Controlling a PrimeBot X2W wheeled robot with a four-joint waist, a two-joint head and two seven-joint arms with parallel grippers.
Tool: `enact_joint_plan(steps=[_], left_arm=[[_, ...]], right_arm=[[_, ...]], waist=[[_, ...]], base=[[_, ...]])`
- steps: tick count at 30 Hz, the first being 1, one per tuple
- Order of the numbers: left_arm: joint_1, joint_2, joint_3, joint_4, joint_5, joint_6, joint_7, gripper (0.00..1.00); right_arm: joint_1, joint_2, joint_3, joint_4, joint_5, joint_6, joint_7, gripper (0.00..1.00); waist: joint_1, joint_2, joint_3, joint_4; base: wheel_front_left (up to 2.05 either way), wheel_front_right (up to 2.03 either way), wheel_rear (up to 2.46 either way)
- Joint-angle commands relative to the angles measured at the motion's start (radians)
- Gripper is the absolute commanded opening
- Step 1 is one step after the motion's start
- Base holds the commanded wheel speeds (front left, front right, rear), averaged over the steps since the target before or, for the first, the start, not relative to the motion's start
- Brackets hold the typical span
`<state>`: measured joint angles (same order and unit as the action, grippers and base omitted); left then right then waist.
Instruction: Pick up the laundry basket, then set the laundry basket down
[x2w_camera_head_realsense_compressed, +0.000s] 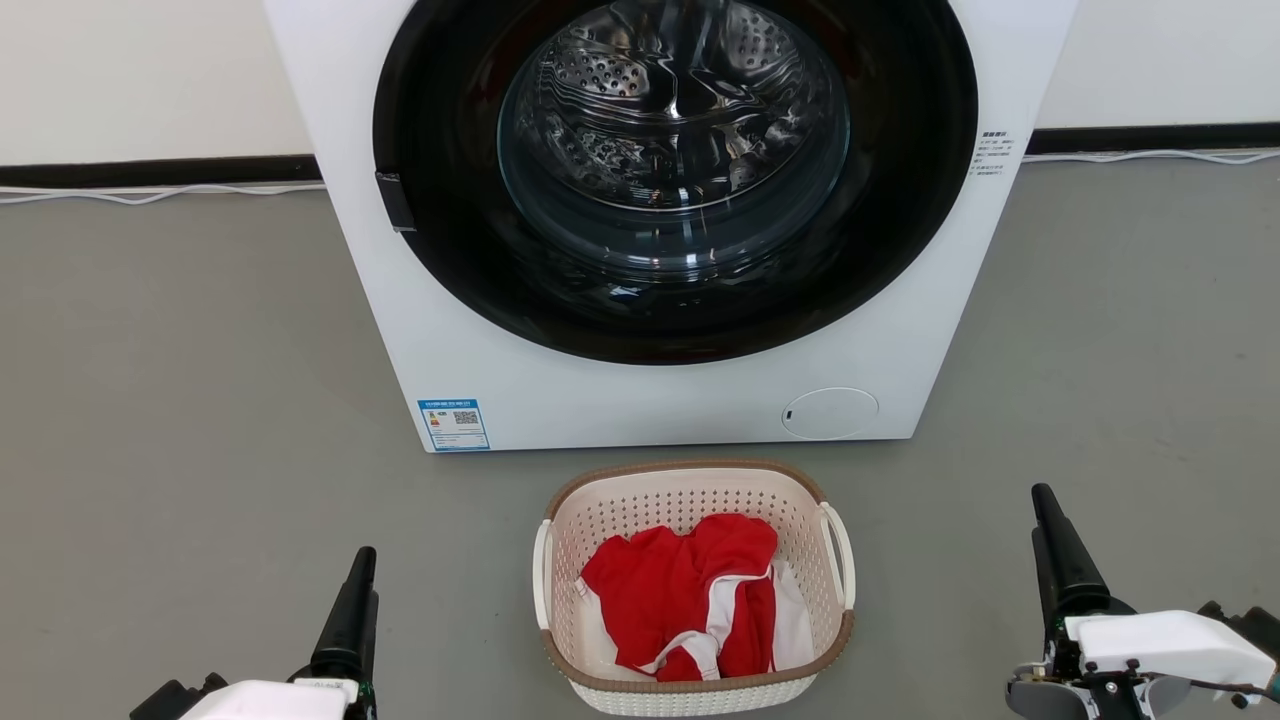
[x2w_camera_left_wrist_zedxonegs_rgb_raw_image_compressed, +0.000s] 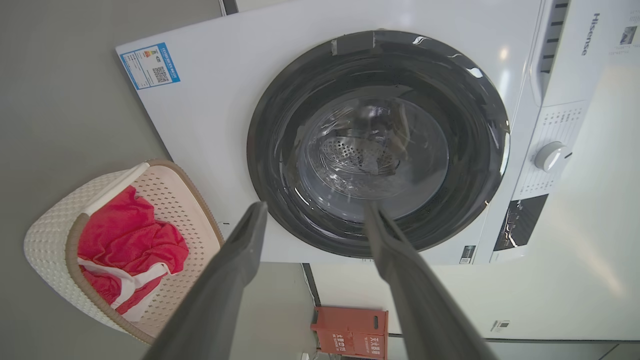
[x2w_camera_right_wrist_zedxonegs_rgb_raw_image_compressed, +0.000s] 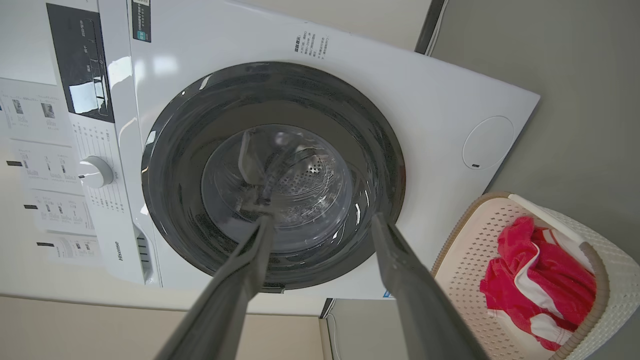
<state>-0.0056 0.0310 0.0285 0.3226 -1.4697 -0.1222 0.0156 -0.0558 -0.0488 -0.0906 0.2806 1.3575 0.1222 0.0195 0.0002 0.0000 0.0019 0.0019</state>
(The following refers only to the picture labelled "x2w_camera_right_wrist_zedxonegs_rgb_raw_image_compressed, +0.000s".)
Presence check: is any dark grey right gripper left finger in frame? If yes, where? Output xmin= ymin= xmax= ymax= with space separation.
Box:
xmin=155 ymin=215 xmax=277 ymax=360

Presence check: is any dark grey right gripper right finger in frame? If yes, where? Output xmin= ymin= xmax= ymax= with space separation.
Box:
xmin=372 ymin=212 xmax=490 ymax=360

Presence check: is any cream perforated laundry basket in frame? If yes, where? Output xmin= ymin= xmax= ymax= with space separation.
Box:
xmin=431 ymin=191 xmax=640 ymax=360

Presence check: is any red and white garment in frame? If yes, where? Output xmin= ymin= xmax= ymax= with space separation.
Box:
xmin=479 ymin=216 xmax=597 ymax=352

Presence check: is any dark round washer door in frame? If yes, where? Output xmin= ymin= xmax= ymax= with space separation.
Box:
xmin=141 ymin=61 xmax=406 ymax=293

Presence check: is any white instruction sheet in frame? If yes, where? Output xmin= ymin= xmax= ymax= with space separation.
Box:
xmin=9 ymin=140 xmax=84 ymax=197
xmin=0 ymin=77 xmax=74 ymax=147
xmin=37 ymin=234 xmax=104 ymax=267
xmin=25 ymin=190 xmax=97 ymax=237

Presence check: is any round white filter cover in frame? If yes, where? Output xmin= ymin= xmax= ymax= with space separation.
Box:
xmin=462 ymin=116 xmax=515 ymax=171

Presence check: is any white washer dial knob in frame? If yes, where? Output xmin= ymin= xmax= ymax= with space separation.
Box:
xmin=78 ymin=155 xmax=115 ymax=190

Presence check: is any white front-load washing machine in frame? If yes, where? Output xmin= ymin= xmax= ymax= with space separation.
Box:
xmin=46 ymin=0 xmax=541 ymax=301

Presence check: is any black washer display panel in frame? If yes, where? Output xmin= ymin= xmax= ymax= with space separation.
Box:
xmin=46 ymin=3 xmax=115 ymax=124

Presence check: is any black label sticker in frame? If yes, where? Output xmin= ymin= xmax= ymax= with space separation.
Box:
xmin=131 ymin=0 xmax=152 ymax=43

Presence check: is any black wall strip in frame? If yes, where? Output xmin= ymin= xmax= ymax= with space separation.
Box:
xmin=414 ymin=0 xmax=448 ymax=55

